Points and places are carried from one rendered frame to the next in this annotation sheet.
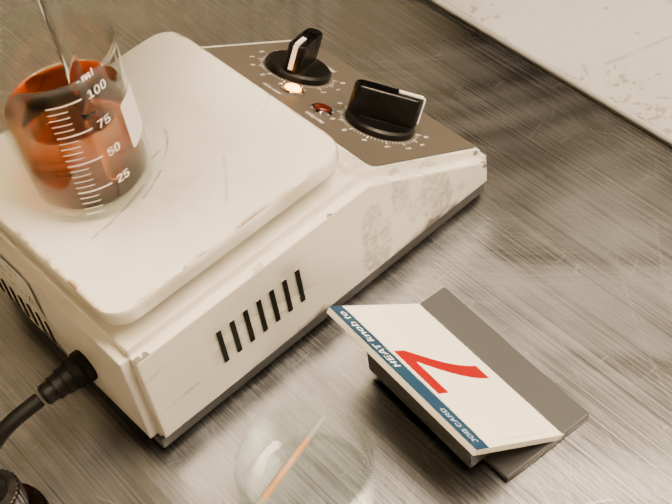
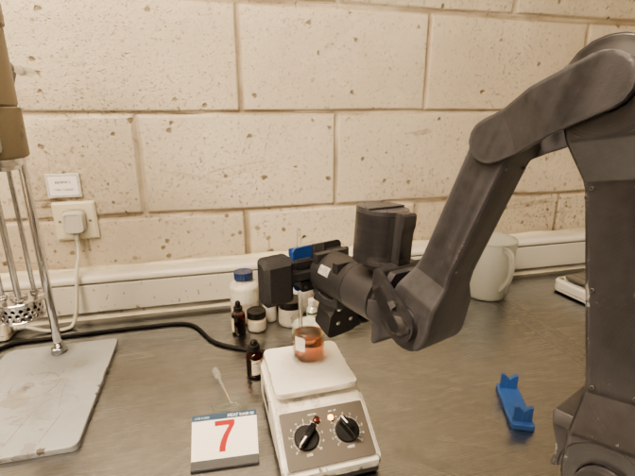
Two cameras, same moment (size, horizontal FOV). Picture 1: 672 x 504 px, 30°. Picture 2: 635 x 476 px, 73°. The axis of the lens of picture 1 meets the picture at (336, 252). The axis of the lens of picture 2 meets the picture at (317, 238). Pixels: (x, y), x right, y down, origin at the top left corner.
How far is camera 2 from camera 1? 0.73 m
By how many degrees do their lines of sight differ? 89
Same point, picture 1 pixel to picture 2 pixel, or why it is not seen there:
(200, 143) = (302, 373)
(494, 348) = (229, 462)
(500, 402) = (208, 446)
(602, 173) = not seen: outside the picture
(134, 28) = (438, 435)
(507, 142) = not seen: outside the picture
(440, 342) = (237, 444)
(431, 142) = (292, 452)
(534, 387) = (209, 464)
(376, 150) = (288, 423)
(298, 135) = (288, 389)
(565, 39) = not seen: outside the picture
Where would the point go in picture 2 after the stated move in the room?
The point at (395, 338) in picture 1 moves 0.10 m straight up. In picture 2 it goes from (240, 424) to (235, 363)
